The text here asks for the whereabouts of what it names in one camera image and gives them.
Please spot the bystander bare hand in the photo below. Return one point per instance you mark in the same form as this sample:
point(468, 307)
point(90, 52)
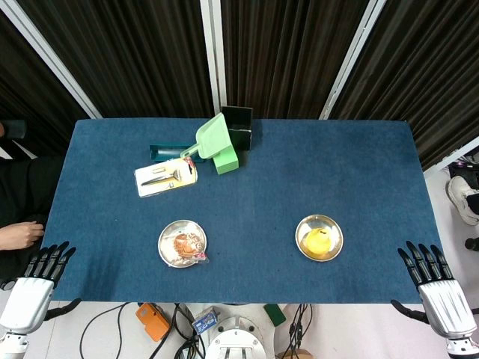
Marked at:
point(18, 235)

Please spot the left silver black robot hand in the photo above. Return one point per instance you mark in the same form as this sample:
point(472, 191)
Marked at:
point(28, 303)

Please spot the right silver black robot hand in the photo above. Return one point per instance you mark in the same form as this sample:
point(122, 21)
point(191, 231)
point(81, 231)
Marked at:
point(445, 303)

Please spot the yellow pear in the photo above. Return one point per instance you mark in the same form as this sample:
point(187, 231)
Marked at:
point(318, 241)

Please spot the bread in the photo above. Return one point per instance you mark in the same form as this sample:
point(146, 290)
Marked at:
point(187, 245)

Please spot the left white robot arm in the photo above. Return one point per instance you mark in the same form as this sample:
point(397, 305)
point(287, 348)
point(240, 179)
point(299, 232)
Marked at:
point(11, 346)

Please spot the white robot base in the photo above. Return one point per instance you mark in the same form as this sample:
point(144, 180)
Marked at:
point(237, 340)

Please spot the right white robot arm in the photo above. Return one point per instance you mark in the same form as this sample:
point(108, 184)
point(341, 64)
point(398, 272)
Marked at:
point(464, 349)

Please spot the round steel plate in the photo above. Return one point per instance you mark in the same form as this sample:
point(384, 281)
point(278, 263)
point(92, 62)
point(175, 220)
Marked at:
point(337, 235)
point(166, 248)

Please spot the person in black clothing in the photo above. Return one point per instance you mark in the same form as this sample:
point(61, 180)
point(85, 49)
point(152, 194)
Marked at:
point(22, 187)

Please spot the white sneaker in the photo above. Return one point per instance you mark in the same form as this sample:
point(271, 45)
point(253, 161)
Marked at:
point(462, 196)

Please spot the orange handheld device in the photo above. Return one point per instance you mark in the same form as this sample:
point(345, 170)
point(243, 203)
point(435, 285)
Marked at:
point(151, 321)

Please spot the dark pleated curtain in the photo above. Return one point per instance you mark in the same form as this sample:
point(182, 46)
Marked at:
point(131, 56)
point(288, 56)
point(430, 75)
point(30, 97)

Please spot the peeler in yellow blister pack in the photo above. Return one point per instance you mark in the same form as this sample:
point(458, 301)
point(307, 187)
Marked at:
point(164, 177)

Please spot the teal metal tray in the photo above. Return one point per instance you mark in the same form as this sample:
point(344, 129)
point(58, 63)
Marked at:
point(164, 153)

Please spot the small dark green block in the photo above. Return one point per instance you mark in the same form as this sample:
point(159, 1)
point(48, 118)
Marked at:
point(275, 315)

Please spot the small blue labelled box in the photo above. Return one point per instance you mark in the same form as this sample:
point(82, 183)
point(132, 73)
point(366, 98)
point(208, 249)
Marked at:
point(206, 321)

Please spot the light green plastic dustpan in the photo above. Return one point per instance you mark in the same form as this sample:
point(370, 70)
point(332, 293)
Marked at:
point(213, 138)

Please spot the green foam block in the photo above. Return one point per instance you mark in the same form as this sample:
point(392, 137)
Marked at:
point(226, 162)

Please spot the blue table cloth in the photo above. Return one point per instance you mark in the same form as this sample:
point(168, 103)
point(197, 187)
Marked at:
point(262, 179)

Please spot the dark green open box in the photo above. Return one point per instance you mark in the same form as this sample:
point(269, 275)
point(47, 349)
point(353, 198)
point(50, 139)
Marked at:
point(241, 127)

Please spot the white partition post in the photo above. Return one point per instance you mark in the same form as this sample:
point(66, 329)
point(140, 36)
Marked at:
point(351, 60)
point(213, 56)
point(52, 60)

